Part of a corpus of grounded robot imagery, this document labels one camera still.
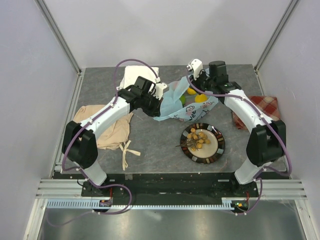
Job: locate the red plaid cloth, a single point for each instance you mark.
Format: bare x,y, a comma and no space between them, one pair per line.
267,104

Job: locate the aluminium frame rail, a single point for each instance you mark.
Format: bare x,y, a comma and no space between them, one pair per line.
272,189

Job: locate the beige crumpled cloth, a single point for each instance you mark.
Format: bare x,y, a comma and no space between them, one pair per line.
114,137

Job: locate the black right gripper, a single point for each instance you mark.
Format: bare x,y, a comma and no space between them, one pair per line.
195,83

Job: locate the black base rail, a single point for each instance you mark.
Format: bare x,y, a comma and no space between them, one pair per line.
216,185

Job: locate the light blue plastic bag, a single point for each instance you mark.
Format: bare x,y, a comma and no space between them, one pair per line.
171,107

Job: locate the dark rimmed beige plate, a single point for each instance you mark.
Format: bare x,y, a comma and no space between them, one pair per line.
209,153

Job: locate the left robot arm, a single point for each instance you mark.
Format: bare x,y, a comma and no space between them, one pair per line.
80,139

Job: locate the yellow fake lemon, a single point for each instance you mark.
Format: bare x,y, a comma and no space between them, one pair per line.
200,98

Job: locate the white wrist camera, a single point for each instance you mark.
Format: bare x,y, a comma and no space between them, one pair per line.
158,88
195,66

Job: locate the white folded cloth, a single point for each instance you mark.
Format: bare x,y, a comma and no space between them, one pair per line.
132,72

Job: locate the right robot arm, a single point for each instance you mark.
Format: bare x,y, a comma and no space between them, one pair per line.
267,140

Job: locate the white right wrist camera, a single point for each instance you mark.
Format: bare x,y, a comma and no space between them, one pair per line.
195,66

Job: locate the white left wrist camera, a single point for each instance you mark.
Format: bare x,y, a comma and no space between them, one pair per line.
158,88

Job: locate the yellow fake berry bunch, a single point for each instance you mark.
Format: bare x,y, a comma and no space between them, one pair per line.
195,140

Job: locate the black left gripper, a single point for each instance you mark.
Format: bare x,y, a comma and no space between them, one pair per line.
155,112

